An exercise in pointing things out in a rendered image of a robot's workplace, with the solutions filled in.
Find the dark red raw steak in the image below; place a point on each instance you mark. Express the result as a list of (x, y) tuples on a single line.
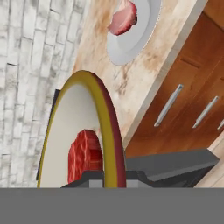
[(84, 154)]

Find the white round plate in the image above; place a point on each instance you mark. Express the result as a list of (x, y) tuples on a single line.
[(137, 35)]

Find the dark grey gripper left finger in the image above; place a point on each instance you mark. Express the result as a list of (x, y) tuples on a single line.
[(92, 178)]

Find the wooden cupboard door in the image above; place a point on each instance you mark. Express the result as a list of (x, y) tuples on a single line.
[(210, 128), (151, 131)]

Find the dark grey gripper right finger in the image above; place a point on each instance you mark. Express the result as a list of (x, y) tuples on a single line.
[(169, 167)]

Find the yellow rimmed maroon bowl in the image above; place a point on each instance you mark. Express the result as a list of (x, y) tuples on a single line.
[(109, 125)]

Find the pink raw steak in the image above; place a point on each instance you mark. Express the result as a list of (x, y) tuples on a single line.
[(124, 19)]

